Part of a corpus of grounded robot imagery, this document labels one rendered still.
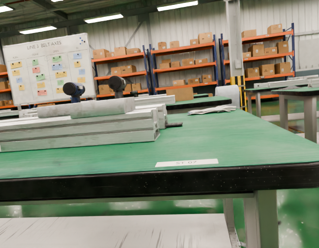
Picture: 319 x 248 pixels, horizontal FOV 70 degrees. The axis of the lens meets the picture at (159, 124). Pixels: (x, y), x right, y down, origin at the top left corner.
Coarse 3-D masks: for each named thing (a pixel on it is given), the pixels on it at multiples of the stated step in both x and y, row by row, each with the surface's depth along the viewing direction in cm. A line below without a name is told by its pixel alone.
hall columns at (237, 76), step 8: (232, 0) 574; (232, 8) 577; (232, 16) 580; (232, 24) 583; (240, 24) 567; (232, 32) 586; (240, 32) 570; (232, 40) 588; (240, 40) 578; (232, 48) 591; (240, 48) 586; (232, 56) 594; (240, 56) 591; (232, 64) 597; (232, 72) 588; (240, 72) 597; (232, 80) 589; (240, 80) 586; (240, 88) 589
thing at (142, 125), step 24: (48, 120) 67; (72, 120) 64; (96, 120) 63; (120, 120) 63; (144, 120) 61; (0, 144) 70; (24, 144) 68; (48, 144) 67; (72, 144) 66; (96, 144) 64
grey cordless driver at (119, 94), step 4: (112, 76) 94; (116, 76) 94; (108, 80) 94; (112, 80) 94; (116, 80) 94; (120, 80) 94; (124, 80) 101; (108, 84) 94; (112, 84) 94; (116, 84) 94; (120, 84) 94; (124, 84) 99; (112, 88) 95; (116, 88) 94; (120, 88) 96; (124, 88) 106; (116, 92) 98; (120, 92) 99; (116, 96) 98; (120, 96) 98
